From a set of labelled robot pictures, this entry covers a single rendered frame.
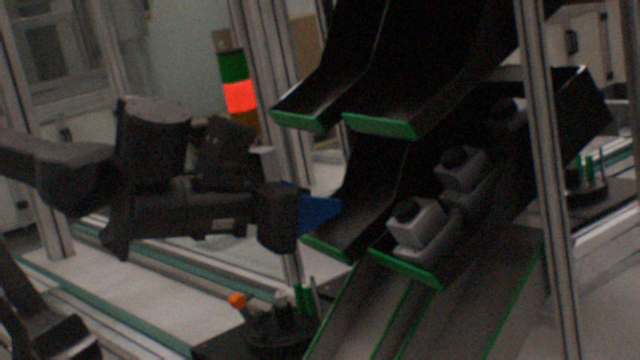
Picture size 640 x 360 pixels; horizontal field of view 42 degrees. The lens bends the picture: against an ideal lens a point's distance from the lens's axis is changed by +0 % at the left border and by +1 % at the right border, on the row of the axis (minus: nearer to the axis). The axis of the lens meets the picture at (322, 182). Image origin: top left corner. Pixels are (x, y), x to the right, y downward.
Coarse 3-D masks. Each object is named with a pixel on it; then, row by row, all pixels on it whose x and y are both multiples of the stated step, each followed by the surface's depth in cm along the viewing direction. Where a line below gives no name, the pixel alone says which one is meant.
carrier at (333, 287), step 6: (342, 276) 153; (330, 282) 152; (336, 282) 151; (342, 282) 151; (318, 288) 150; (324, 288) 149; (330, 288) 149; (336, 288) 148; (318, 294) 149; (324, 294) 147; (330, 294) 146; (336, 294) 146; (324, 300) 147; (330, 300) 146
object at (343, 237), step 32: (352, 160) 109; (384, 160) 111; (416, 160) 99; (352, 192) 110; (384, 192) 105; (416, 192) 99; (320, 224) 108; (352, 224) 104; (384, 224) 98; (352, 256) 96
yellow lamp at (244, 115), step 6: (234, 114) 144; (240, 114) 144; (246, 114) 144; (252, 114) 144; (258, 114) 146; (240, 120) 144; (246, 120) 144; (252, 120) 145; (258, 120) 146; (252, 126) 145; (258, 126) 146; (258, 132) 146
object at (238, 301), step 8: (232, 296) 127; (240, 296) 126; (248, 296) 127; (232, 304) 126; (240, 304) 126; (240, 312) 127; (248, 312) 127; (248, 320) 127; (256, 320) 128; (256, 328) 128
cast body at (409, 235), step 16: (400, 208) 87; (416, 208) 86; (432, 208) 87; (400, 224) 87; (416, 224) 86; (432, 224) 87; (448, 224) 88; (400, 240) 89; (416, 240) 86; (432, 240) 87; (448, 240) 88; (400, 256) 89; (416, 256) 86; (432, 256) 87; (432, 272) 87
